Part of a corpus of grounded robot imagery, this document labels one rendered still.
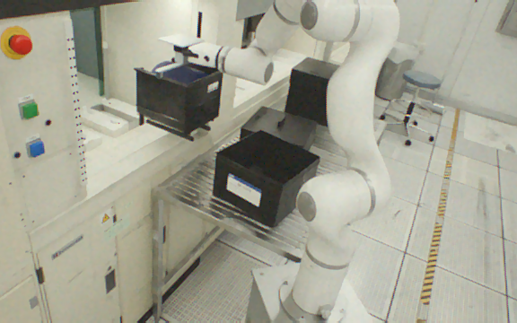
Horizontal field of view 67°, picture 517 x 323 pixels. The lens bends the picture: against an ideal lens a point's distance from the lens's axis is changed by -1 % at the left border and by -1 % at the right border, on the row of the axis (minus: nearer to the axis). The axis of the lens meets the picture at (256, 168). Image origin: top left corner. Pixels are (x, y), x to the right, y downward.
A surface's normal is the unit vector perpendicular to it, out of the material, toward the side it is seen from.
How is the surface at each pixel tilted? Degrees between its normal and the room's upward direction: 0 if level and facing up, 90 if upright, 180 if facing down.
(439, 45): 90
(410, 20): 90
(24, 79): 90
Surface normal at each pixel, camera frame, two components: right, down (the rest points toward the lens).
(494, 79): -0.45, 0.42
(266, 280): 0.15, -0.84
